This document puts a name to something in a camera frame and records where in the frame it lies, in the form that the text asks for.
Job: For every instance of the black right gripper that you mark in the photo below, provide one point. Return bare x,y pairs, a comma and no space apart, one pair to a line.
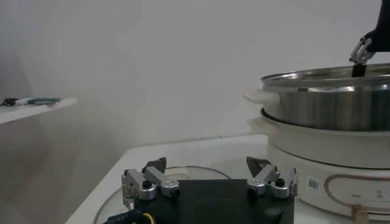
382,33

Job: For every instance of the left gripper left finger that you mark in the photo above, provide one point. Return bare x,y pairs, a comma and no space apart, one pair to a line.
161,181

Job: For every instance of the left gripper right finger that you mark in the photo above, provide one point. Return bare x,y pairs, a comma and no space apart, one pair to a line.
265,178

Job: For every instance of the round glass pot lid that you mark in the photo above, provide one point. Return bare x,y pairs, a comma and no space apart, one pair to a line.
189,173

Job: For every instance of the perforated steel steamer basket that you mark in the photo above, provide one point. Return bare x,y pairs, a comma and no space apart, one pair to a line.
320,106

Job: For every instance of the white electric cooker base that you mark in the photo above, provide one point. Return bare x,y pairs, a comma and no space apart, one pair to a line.
320,152

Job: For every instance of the green tool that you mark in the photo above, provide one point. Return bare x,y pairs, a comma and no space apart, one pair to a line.
44,101

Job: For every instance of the white side table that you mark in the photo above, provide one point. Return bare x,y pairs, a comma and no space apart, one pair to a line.
30,110

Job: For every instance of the small white item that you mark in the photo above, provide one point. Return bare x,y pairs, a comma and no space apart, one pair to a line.
22,102

